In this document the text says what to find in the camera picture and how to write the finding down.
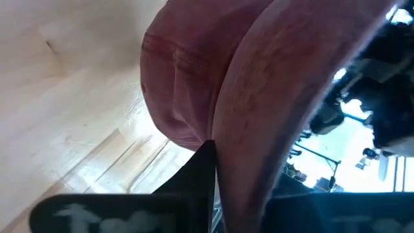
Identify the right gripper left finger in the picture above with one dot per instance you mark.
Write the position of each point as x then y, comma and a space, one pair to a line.
187, 207

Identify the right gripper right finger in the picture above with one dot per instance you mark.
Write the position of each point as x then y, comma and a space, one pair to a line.
339, 213

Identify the maroon baseball cap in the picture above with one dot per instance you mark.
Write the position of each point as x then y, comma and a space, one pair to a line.
258, 97

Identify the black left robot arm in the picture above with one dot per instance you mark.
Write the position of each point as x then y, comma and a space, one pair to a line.
391, 113

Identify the black tripod stand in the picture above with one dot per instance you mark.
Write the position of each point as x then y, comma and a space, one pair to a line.
333, 163

